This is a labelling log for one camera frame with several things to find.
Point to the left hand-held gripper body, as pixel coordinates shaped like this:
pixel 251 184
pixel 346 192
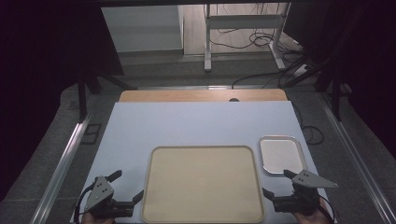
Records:
pixel 99 191

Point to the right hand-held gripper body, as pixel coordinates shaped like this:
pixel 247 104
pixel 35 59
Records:
pixel 306 194

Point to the person's right hand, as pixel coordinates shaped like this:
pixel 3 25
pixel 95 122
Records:
pixel 317 217

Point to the person's left hand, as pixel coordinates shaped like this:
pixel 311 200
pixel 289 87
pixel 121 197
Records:
pixel 93 220

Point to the small metal tray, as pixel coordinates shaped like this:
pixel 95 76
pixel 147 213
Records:
pixel 280 154

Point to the black floor socket plate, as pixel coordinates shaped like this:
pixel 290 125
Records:
pixel 91 133

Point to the large beige tray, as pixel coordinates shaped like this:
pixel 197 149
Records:
pixel 202 183

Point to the white table cover board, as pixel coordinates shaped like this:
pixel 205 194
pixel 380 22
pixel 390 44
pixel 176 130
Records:
pixel 186 124

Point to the black metal stand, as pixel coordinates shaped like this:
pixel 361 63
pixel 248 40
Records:
pixel 334 84
pixel 82 93

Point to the black round table grommet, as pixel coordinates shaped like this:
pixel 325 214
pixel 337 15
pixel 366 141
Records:
pixel 234 100

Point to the white power strip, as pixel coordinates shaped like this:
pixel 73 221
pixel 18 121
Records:
pixel 300 70

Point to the wooden table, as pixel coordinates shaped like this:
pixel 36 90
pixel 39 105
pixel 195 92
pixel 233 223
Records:
pixel 186 95

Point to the white panel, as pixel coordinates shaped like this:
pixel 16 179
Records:
pixel 143 28

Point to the aluminium floor rail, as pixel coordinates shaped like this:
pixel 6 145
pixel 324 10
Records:
pixel 358 158
pixel 59 174

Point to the white metal desk frame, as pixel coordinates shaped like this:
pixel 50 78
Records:
pixel 243 21

